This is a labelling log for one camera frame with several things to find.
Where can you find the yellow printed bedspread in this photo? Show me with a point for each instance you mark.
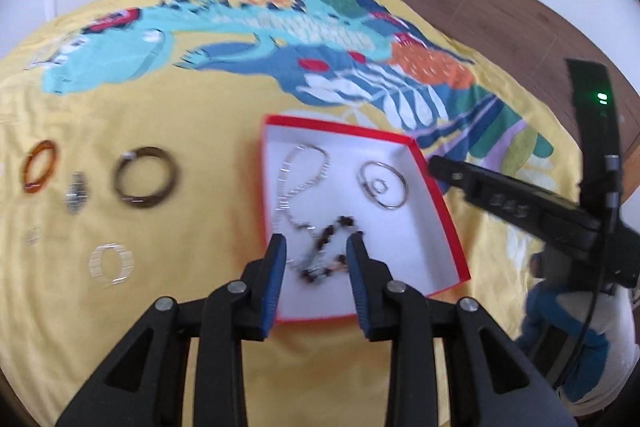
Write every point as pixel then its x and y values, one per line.
pixel 175 117

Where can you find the red cardboard box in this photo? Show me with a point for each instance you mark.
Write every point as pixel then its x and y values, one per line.
pixel 400 252

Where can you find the silver ornament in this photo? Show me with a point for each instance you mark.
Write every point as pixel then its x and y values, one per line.
pixel 77 194

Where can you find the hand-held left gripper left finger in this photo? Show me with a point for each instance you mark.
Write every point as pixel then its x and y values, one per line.
pixel 276 279

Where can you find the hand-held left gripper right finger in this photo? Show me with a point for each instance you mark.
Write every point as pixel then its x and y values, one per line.
pixel 356 279

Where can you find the wooden headboard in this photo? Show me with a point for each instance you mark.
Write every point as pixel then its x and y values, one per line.
pixel 500 7

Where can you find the amber bangle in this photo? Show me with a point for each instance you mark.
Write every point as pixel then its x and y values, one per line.
pixel 29 187

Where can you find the dark brown bangle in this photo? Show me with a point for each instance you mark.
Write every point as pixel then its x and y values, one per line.
pixel 130 198

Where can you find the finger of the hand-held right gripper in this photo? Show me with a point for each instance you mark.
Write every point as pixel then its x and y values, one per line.
pixel 452 169

